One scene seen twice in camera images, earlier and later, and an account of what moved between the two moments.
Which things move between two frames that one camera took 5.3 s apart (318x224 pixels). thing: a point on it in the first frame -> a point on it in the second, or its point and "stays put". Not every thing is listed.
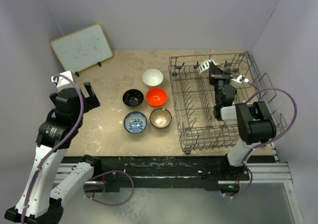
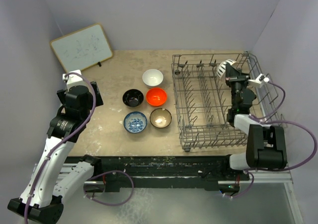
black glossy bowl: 132,98 stays put
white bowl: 152,77 stays put
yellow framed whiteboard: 83,48 stays put
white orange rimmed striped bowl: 205,65 -> 221,69
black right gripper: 215,74 -> 233,76
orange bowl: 156,96 stays put
